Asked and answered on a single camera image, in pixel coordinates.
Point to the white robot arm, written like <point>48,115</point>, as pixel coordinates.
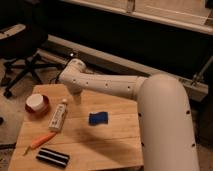
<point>166,126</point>

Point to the blue sponge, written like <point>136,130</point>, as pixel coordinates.
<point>98,118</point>

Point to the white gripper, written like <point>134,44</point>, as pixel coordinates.
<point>75,90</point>

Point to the orange carrot peeler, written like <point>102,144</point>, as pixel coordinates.
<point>39,141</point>

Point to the white lotion bottle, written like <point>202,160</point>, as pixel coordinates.
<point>58,117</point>

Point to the black white striped block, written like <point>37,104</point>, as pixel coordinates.
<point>53,157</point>

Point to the black office chair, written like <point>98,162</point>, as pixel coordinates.
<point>20,52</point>

